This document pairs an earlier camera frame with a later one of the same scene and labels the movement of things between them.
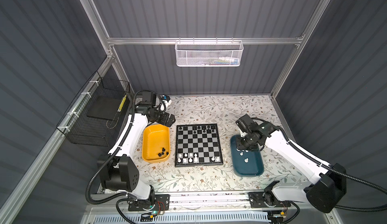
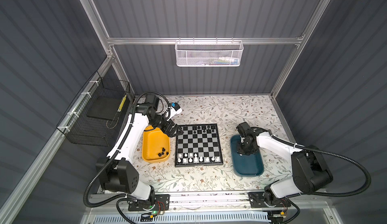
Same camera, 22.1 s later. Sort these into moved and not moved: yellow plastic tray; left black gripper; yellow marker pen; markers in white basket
Moved: left black gripper
Not moved: markers in white basket; yellow plastic tray; yellow marker pen
